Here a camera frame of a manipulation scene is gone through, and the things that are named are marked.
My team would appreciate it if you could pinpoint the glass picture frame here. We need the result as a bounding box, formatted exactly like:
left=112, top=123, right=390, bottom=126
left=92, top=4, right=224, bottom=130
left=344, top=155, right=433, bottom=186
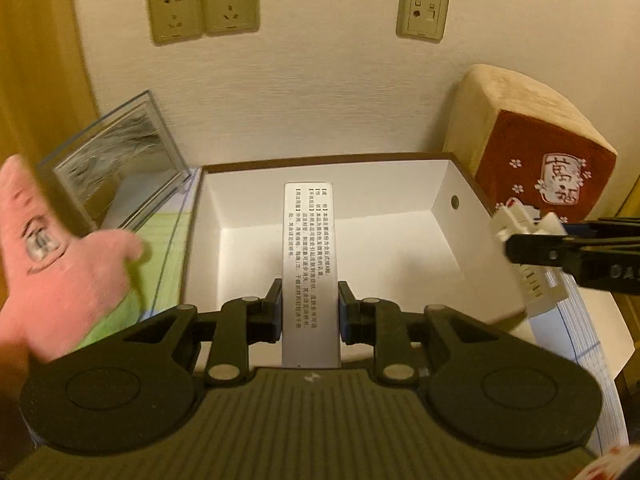
left=38, top=90, right=191, bottom=234

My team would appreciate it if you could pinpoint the red lucky cat cushion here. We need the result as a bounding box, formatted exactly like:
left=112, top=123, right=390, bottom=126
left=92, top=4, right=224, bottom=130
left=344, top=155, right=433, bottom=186
left=444, top=64, right=617, bottom=223

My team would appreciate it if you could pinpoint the plaid tablecloth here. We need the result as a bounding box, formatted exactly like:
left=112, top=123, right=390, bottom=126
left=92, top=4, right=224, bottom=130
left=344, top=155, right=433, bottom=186
left=88, top=169, right=632, bottom=454

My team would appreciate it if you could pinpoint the wall data socket plate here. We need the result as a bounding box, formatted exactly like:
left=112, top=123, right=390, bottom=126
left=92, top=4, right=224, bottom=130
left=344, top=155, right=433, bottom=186
left=396, top=0, right=449, bottom=42

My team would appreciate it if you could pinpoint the wooden door panel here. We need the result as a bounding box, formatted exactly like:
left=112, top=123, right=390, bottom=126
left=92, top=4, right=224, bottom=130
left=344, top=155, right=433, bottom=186
left=1, top=0, right=99, bottom=170

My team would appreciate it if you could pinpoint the silver box with text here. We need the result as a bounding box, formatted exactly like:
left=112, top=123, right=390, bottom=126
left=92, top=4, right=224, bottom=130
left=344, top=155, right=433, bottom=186
left=282, top=182, right=341, bottom=370

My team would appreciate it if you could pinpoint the double wall power socket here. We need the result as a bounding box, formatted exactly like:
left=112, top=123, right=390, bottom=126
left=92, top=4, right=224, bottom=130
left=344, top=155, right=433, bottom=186
left=146, top=0, right=260, bottom=46

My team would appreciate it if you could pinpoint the brown cardboard box white inside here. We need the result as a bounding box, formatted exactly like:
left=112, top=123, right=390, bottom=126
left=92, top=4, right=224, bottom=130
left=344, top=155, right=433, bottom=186
left=181, top=154, right=534, bottom=341

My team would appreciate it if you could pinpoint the pink starfish plush toy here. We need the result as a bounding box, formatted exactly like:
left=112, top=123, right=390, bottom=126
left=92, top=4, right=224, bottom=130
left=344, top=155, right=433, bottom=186
left=1, top=155, right=143, bottom=399

